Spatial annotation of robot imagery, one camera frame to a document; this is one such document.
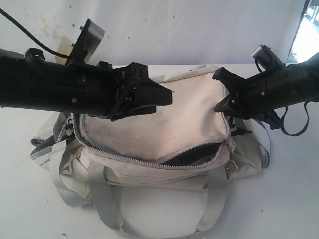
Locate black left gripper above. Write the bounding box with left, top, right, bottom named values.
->
left=97, top=61, right=173, bottom=121

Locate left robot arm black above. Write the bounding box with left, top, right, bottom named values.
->
left=0, top=48, right=173, bottom=121

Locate white fabric bag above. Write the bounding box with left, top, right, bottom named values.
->
left=30, top=65, right=271, bottom=239

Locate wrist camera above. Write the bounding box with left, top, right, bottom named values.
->
left=65, top=18, right=105, bottom=65
left=251, top=44, right=286, bottom=72

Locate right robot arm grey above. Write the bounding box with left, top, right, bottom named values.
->
left=212, top=54, right=319, bottom=130

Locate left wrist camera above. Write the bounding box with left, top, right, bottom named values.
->
left=65, top=18, right=105, bottom=65

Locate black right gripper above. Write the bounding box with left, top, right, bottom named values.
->
left=213, top=67, right=281, bottom=129

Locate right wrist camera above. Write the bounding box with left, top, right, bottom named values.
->
left=251, top=44, right=286, bottom=72

